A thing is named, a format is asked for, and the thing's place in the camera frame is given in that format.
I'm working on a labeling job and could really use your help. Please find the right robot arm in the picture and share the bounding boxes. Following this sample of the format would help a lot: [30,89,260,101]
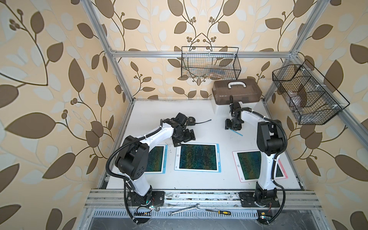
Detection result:
[225,95,288,207]

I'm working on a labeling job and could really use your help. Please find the black yellow tape measure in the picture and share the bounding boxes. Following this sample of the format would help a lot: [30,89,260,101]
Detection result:
[186,117,211,126]

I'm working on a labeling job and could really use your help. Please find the brown lid storage box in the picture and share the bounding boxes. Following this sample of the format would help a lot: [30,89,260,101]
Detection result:
[211,79,262,114]

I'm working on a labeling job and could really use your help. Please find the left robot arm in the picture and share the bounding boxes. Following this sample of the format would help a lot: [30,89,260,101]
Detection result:
[105,113,196,200]

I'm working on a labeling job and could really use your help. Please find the black wire basket right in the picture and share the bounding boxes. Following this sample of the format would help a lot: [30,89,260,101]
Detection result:
[272,59,350,125]

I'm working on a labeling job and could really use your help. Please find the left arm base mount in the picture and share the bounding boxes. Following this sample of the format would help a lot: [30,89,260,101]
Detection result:
[126,191,165,207]

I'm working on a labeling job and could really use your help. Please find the pink writing tablet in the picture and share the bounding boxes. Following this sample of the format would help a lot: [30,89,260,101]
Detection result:
[232,149,288,183]

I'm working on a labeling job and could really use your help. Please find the black wire basket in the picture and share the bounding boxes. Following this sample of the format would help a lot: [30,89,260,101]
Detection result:
[272,59,350,125]
[181,46,242,80]

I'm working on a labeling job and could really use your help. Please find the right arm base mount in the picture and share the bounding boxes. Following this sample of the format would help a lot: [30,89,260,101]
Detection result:
[239,192,280,209]

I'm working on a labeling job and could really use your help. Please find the yellow black screwdriver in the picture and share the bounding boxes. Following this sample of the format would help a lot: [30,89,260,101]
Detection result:
[205,209,232,216]

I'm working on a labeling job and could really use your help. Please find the blue writing tablet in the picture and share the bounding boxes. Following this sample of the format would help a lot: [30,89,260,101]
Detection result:
[174,143,221,173]
[145,145,168,174]

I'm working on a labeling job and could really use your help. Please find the black wire basket back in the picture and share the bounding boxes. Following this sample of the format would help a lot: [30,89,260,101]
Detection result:
[181,46,242,80]

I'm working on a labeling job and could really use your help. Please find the silver wrench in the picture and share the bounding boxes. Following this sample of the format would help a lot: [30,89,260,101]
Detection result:
[168,203,200,216]

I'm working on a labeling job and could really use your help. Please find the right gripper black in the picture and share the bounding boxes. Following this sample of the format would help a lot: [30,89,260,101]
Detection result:
[225,118,241,131]

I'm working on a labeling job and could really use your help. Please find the aluminium frame rail front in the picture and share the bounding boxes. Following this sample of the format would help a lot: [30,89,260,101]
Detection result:
[84,189,322,210]

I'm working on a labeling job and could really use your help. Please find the blue stylus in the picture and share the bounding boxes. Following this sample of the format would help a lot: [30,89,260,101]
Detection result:
[230,129,243,137]

